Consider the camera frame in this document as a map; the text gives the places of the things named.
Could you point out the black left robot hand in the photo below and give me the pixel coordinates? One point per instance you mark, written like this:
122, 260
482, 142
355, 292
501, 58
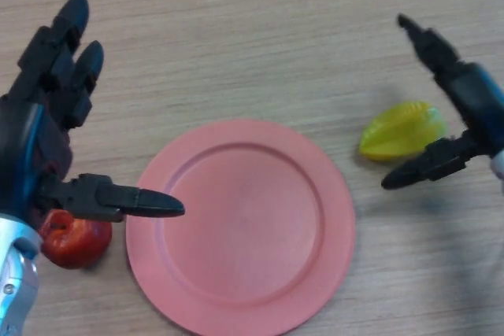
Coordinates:
35, 108

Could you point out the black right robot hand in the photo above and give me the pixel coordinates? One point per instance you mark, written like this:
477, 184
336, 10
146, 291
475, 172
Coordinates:
472, 96

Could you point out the yellow starfruit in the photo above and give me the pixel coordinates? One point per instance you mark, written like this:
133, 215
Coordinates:
397, 135

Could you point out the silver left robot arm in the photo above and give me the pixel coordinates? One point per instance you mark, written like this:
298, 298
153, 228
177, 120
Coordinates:
15, 273

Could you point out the pink round plate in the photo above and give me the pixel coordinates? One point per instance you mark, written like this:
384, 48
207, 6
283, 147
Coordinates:
240, 226

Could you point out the red apple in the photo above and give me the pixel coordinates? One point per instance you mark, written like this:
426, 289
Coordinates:
75, 241

